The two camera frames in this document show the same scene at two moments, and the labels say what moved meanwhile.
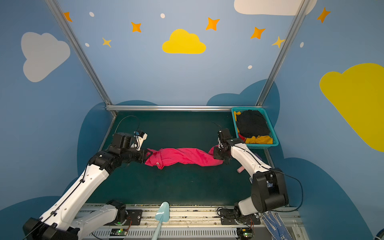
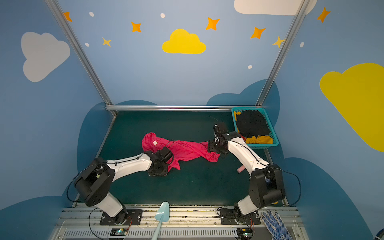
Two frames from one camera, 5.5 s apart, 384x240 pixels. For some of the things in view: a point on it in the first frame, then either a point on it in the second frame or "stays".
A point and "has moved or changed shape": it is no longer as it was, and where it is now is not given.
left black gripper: [142, 155] -> [167, 153]
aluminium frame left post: [82, 55] stays
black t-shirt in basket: [251, 123] stays
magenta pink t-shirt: [162, 157] has moved or changed shape
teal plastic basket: [275, 141] stays
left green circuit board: [118, 232] stays
